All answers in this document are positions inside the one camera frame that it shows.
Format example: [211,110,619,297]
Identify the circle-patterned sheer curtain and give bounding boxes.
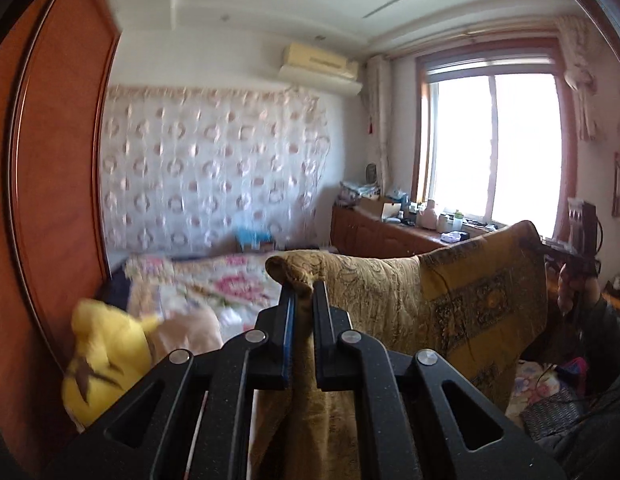
[100,85,333,256]

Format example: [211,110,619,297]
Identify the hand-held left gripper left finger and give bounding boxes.
[45,287,296,480]

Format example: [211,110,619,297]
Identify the stack of folded cloths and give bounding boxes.
[340,182,381,206]

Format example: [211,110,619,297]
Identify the floral window curtain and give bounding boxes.
[555,15,600,141]
[365,55,392,191]

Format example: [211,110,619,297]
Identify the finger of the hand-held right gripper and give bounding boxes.
[536,240,565,262]

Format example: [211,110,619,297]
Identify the navy bed blanket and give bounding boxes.
[107,260,132,311]

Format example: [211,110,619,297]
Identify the blue tissue pack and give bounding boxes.
[235,227,273,253]

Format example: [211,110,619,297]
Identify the low wooden cabinet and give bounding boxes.
[330,202,493,260]

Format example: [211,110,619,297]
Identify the wooden headboard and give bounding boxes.
[0,0,123,441]

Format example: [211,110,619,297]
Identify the wall air conditioner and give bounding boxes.
[277,42,363,97]

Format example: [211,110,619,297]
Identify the floral bed sheet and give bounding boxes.
[125,252,286,346]

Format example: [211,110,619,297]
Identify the golden patterned garment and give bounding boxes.
[250,220,548,480]

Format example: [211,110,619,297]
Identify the pink thermos jug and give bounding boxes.
[417,200,437,231]

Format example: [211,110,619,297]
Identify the dark tall appliance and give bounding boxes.
[567,199,599,257]

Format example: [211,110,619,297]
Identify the wooden-framed window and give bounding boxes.
[415,45,576,241]

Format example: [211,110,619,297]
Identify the yellow plush toy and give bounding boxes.
[61,299,163,426]

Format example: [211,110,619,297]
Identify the cardboard box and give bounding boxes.
[358,195,401,221]

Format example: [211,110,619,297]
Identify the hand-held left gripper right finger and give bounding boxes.
[312,280,566,480]

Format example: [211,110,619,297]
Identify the person's right forearm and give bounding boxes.
[575,285,620,411]

